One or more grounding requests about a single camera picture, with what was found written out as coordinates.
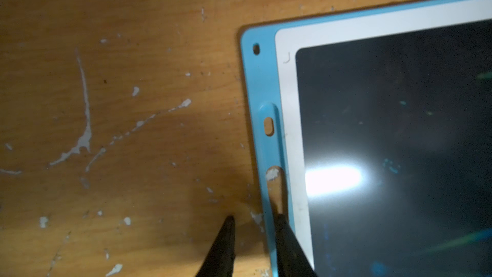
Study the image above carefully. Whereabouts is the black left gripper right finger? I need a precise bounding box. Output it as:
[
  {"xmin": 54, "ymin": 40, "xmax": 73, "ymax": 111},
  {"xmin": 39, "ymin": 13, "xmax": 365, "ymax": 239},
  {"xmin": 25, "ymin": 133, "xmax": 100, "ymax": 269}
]
[{"xmin": 274, "ymin": 214, "xmax": 317, "ymax": 277}]

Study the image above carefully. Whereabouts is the white teal drawing tablet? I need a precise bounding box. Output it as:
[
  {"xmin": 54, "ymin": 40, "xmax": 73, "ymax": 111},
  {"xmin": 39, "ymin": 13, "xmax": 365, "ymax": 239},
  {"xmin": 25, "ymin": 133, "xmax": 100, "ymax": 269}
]
[{"xmin": 240, "ymin": 0, "xmax": 491, "ymax": 276}]

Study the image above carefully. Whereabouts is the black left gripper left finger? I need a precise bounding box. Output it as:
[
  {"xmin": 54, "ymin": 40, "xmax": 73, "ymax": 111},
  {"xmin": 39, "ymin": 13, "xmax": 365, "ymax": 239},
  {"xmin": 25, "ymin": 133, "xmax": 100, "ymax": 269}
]
[{"xmin": 196, "ymin": 215, "xmax": 235, "ymax": 277}]

